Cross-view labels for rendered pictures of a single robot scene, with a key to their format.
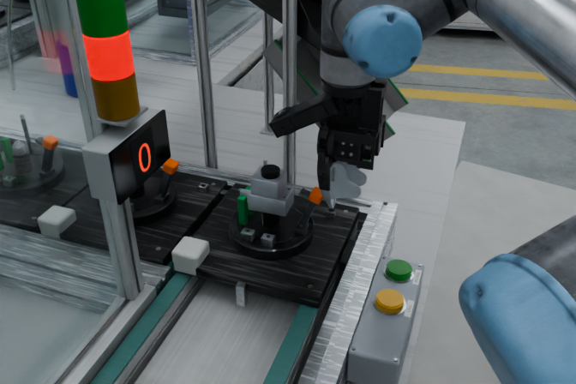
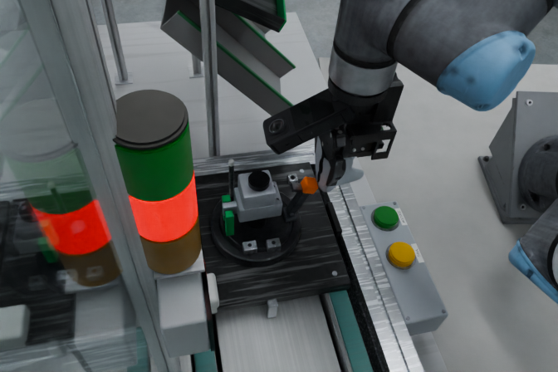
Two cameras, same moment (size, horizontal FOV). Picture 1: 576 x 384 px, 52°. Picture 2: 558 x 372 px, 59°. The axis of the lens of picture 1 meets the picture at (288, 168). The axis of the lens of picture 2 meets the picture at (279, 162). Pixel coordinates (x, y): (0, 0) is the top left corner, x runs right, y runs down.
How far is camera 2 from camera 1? 0.50 m
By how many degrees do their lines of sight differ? 33
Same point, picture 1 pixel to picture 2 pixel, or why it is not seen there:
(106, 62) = (180, 218)
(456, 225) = not seen: hidden behind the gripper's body
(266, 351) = (324, 352)
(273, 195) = (270, 203)
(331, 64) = (363, 77)
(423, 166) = (293, 75)
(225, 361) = not seen: outside the picture
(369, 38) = (502, 81)
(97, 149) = (186, 320)
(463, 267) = (387, 171)
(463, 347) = (434, 250)
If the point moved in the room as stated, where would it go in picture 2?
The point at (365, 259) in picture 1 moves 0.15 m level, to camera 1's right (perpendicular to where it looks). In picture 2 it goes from (347, 215) to (413, 180)
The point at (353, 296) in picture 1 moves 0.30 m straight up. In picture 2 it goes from (369, 262) to (427, 125)
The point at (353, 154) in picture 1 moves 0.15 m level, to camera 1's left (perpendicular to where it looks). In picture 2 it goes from (364, 148) to (266, 193)
